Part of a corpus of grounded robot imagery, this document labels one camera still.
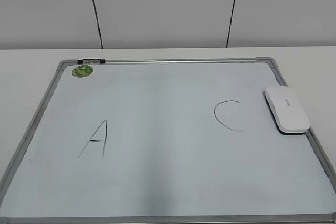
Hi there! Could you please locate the white whiteboard eraser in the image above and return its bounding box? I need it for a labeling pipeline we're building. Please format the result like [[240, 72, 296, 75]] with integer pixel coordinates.
[[264, 86, 311, 134]]

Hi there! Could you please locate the white framed whiteboard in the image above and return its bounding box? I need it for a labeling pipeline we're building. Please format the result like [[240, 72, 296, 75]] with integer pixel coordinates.
[[1, 57, 335, 223]]

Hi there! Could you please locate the round green magnet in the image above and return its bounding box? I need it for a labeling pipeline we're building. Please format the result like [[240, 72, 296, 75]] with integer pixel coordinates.
[[72, 65, 93, 78]]

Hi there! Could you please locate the black silver board clip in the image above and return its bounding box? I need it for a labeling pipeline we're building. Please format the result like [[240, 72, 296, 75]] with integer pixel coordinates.
[[77, 59, 106, 65]]

